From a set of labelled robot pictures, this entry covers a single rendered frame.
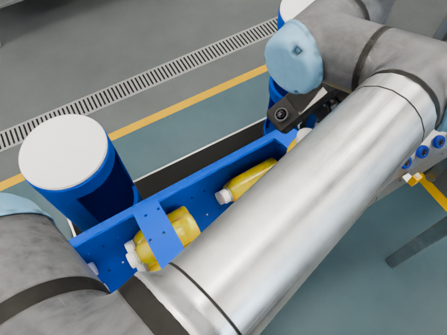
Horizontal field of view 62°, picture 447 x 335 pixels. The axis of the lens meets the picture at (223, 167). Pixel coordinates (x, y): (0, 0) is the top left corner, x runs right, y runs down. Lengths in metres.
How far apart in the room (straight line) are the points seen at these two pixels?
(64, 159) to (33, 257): 0.99
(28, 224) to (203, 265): 0.14
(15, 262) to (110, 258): 0.85
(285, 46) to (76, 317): 0.31
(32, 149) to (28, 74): 1.84
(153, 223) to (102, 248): 0.27
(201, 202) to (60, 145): 0.49
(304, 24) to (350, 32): 0.05
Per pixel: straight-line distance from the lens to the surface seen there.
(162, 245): 0.85
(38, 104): 2.91
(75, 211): 1.36
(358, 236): 2.25
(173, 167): 2.16
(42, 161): 1.28
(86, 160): 1.23
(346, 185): 0.28
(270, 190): 0.26
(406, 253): 2.06
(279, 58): 0.42
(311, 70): 0.41
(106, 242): 1.09
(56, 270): 0.27
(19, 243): 0.29
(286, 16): 1.57
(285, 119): 0.60
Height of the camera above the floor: 2.03
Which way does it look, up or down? 62 degrees down
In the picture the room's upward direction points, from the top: 3 degrees counter-clockwise
